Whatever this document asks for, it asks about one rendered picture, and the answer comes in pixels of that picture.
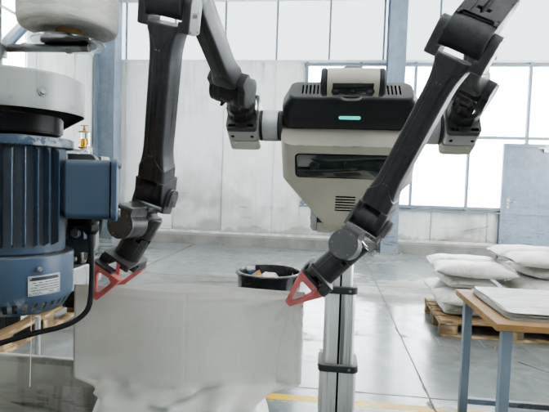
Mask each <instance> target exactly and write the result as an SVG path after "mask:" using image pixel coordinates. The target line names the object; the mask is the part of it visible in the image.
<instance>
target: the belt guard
mask: <svg viewBox="0 0 549 412"><path fill-rule="evenodd" d="M0 111H22V112H26V113H31V114H42V115H47V116H52V117H56V118H59V119H62V121H64V130H65V129H67V128H70V127H71V126H73V125H75V124H76V123H79V122H81V121H83V120H84V119H85V85H84V84H83V83H82V82H80V81H78V80H77V79H75V78H71V77H69V76H66V75H63V74H58V73H53V72H50V71H46V70H41V69H33V68H27V67H21V66H15V65H0Z"/></svg>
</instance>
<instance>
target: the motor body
mask: <svg viewBox="0 0 549 412"><path fill-rule="evenodd" d="M69 150H74V142H73V141H71V140H68V139H64V138H58V137H44V136H35V135H25V134H12V133H0V317H13V316H27V315H32V314H37V313H40V312H44V311H49V310H51V309H54V308H56V307H58V306H60V305H61V304H62V303H64V302H65V301H66V299H67V298H68V296H69V295H70V294H71V292H72V288H73V280H74V262H76V261H77V257H74V249H73V248H71V247H69V246H65V227H66V226H67V223H68V219H67V218H65V216H64V213H63V212H60V166H62V165H65V161H66V160H67V159H68V154H66V151H69Z"/></svg>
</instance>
